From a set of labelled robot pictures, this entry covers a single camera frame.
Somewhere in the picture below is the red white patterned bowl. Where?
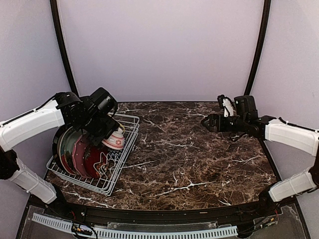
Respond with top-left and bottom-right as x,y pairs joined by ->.
102,129 -> 125,150

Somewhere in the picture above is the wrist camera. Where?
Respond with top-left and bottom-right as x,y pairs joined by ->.
90,87 -> 118,117
217,95 -> 235,117

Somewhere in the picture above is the black rimmed cream plate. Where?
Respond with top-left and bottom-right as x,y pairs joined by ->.
52,125 -> 69,172

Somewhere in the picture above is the white slotted cable duct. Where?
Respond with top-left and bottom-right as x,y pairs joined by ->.
32,213 -> 238,239

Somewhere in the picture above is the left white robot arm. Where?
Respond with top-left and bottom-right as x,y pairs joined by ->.
0,88 -> 119,217

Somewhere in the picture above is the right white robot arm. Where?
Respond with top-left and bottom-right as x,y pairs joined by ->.
201,95 -> 319,216

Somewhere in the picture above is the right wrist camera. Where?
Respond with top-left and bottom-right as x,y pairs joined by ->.
217,95 -> 235,117

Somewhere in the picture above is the left black frame post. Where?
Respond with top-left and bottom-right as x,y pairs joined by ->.
49,0 -> 79,96

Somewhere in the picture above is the black front rail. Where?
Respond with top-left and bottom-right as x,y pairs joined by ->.
44,201 -> 280,229

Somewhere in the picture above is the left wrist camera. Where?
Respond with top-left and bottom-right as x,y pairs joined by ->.
90,87 -> 118,117

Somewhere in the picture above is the red teal floral plate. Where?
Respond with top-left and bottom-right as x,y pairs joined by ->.
57,128 -> 78,175

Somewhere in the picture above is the dark red floral plate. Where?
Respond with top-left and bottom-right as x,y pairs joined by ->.
84,145 -> 109,179

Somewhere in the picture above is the blue white patterned bowl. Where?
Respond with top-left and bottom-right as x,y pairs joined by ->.
108,143 -> 126,161

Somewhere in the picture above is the black frame post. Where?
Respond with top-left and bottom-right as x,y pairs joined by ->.
49,0 -> 79,96
244,0 -> 271,95

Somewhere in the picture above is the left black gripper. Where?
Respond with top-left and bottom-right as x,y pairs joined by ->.
78,111 -> 120,150

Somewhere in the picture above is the right black frame post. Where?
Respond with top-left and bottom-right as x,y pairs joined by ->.
244,0 -> 271,95

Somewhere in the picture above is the pink dotted plate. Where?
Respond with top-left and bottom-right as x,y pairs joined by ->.
72,136 -> 91,178

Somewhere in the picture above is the green teal plate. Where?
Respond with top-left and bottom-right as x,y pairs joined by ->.
66,128 -> 82,175

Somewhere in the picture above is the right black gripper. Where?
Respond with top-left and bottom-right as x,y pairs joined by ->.
201,114 -> 248,132

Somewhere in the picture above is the white wire dish rack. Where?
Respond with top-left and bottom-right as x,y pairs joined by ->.
46,113 -> 140,196

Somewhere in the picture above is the yellow ceramic mug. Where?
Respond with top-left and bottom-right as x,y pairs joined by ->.
117,123 -> 125,134

